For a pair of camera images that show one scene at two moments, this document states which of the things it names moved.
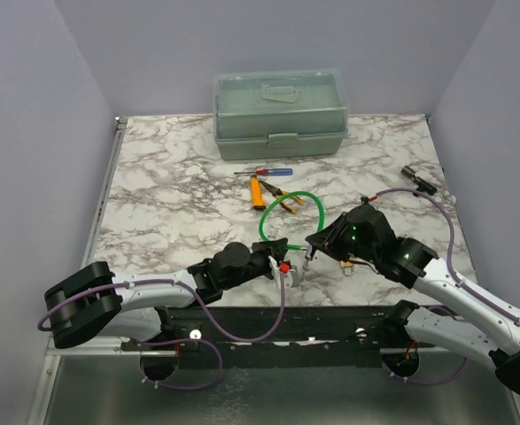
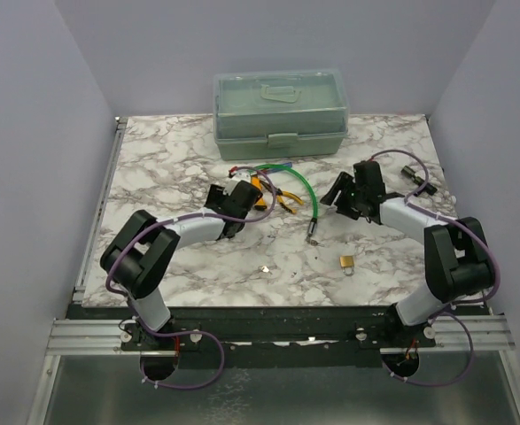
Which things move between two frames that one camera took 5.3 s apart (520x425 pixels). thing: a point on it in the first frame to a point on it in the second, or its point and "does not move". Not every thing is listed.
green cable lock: x=291 y=246 to x=313 y=226
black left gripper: x=274 y=249 to x=216 y=196
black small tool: x=422 y=185 does not move
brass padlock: x=348 y=267 does not move
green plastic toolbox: x=280 y=113 does not move
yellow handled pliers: x=279 y=192 does not move
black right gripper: x=329 y=240 to x=344 y=181
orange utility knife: x=257 y=194 does not move
